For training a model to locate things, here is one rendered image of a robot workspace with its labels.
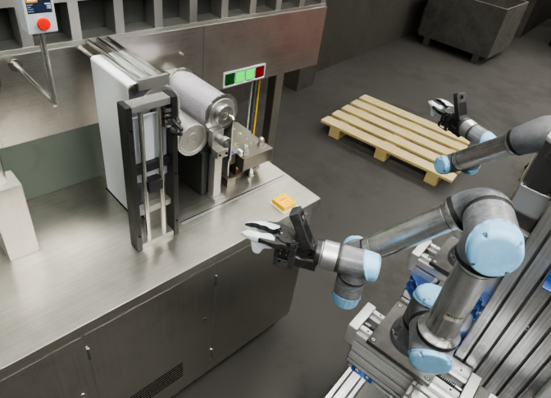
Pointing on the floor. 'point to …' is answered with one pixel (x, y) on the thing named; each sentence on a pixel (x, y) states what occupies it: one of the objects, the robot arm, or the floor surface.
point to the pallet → (416, 125)
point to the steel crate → (471, 20)
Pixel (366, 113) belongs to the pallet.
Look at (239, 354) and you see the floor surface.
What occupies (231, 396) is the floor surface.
